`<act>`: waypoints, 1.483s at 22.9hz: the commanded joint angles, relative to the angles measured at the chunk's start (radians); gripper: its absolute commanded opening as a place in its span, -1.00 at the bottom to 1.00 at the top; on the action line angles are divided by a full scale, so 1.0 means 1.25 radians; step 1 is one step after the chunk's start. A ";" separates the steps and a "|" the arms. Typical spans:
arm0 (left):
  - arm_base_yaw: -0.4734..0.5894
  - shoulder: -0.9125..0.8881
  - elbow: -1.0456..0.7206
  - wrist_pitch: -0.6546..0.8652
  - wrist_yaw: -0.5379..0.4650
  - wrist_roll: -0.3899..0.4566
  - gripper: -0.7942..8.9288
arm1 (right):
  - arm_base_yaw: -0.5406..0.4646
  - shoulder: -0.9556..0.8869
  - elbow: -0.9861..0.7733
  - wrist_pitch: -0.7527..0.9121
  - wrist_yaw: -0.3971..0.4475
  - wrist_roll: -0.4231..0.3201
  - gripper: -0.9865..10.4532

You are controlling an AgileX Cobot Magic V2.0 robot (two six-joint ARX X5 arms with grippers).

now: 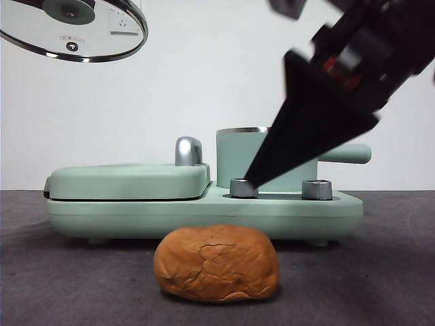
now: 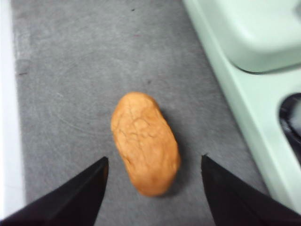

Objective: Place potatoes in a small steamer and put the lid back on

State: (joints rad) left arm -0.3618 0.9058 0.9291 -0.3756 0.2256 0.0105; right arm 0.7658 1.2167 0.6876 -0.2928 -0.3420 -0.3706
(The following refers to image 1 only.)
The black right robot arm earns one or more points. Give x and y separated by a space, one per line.
384 44

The silver control knob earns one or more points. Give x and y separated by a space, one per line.
316 190
239 190

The glass lid with green knob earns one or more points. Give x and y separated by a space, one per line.
51 30

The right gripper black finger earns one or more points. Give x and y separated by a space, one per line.
312 125

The mint green breakfast machine base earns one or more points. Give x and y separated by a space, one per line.
204 217

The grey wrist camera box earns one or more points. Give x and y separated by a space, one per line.
287 7

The brown potato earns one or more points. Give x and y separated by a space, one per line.
216 265

